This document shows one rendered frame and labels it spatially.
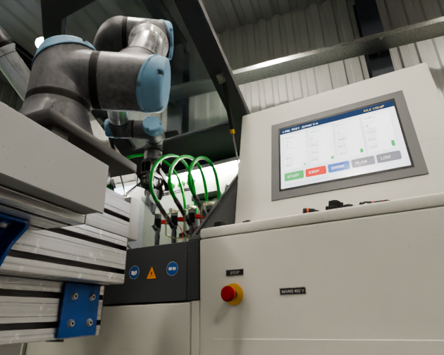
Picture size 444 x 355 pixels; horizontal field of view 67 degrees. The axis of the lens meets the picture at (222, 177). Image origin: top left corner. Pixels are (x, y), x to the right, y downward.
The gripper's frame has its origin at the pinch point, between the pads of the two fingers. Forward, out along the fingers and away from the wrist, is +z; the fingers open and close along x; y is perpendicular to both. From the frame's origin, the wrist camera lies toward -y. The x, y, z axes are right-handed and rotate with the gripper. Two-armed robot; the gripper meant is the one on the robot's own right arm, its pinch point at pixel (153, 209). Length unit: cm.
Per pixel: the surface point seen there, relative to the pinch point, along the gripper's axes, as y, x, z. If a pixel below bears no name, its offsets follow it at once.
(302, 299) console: 23, 62, 37
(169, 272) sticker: 23.1, 25.4, 28.1
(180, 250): 23.1, 28.8, 22.4
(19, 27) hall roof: -169, -495, -498
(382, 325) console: 23, 78, 42
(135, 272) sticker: 23.1, 13.2, 27.2
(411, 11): -418, 184, -422
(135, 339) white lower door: 23, 15, 45
